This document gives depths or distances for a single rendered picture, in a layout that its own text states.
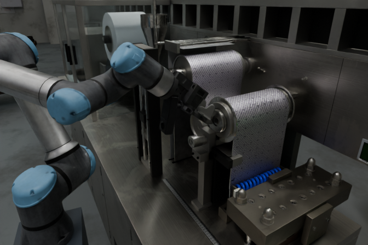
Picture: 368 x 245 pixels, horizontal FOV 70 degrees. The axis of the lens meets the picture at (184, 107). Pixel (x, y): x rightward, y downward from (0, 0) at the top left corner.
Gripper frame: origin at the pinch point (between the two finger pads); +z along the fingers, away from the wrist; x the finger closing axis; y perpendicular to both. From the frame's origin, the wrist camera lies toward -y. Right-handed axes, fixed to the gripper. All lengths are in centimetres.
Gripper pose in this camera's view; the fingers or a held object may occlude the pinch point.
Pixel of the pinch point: (206, 122)
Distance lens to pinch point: 82.5
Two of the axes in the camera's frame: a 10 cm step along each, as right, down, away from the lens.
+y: 5.5, -8.4, 0.1
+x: -5.1, -3.3, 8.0
